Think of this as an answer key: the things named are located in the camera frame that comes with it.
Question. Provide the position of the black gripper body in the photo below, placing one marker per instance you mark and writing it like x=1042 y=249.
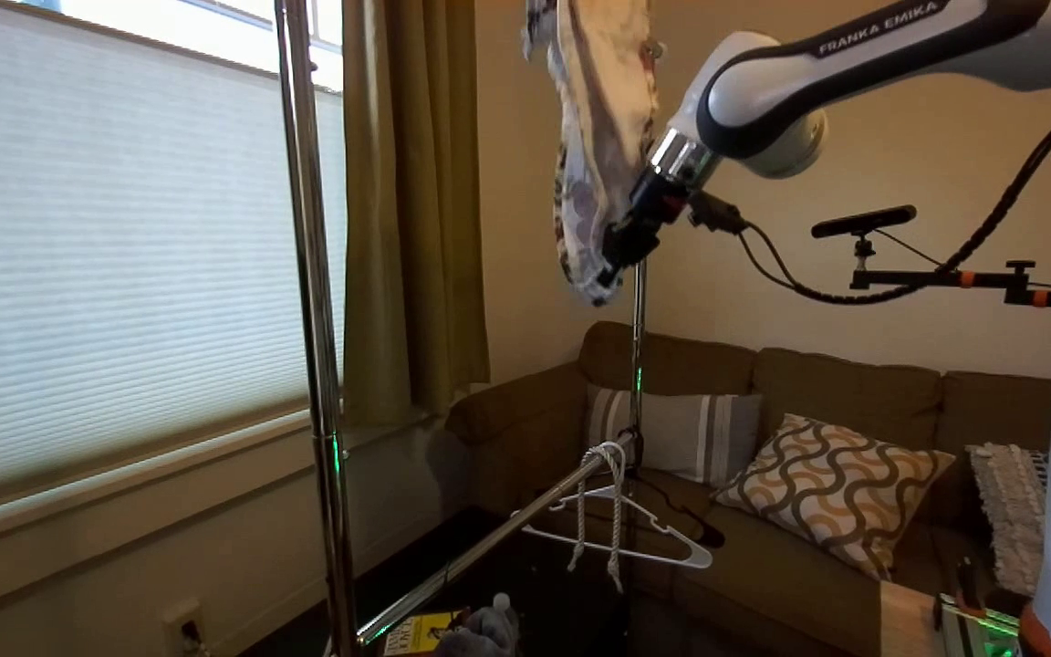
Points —
x=641 y=222

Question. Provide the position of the white tea towel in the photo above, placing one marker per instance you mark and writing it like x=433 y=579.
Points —
x=602 y=112

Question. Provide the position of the silver rack upright pole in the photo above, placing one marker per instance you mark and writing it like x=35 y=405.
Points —
x=320 y=339
x=641 y=351

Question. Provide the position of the olive green curtain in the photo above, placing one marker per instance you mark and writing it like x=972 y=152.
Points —
x=410 y=220

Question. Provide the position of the white plastic clothes hanger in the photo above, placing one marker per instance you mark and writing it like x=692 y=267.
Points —
x=614 y=523
x=657 y=550

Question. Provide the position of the brown wave pattern pillow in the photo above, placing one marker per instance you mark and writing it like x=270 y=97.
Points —
x=838 y=486

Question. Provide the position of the brown fabric sofa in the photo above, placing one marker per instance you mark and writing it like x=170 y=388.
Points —
x=792 y=586

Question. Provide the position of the grey plush toy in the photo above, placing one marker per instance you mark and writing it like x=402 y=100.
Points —
x=484 y=630

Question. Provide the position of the yellow packet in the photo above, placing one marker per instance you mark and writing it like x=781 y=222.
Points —
x=416 y=631

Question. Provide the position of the beige box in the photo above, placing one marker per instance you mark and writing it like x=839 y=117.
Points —
x=911 y=623

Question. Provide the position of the white knit cushion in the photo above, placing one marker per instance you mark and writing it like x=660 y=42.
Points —
x=1013 y=511

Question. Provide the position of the white window blind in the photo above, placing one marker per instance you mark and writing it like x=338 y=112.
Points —
x=110 y=255

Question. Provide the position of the green lit glass box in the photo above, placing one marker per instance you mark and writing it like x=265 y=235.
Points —
x=981 y=626

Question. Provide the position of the beige window sill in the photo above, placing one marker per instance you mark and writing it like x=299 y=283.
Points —
x=124 y=480

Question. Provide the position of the red round object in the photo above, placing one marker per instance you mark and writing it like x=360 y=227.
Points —
x=1032 y=641

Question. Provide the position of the black bar camera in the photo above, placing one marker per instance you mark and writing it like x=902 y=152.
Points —
x=863 y=220

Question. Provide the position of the silver rack low rail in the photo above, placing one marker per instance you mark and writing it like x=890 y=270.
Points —
x=477 y=558

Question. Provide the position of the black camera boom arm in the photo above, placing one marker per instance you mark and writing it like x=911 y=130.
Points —
x=974 y=277

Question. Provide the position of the wall power outlet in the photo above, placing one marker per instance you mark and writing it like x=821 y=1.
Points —
x=187 y=630

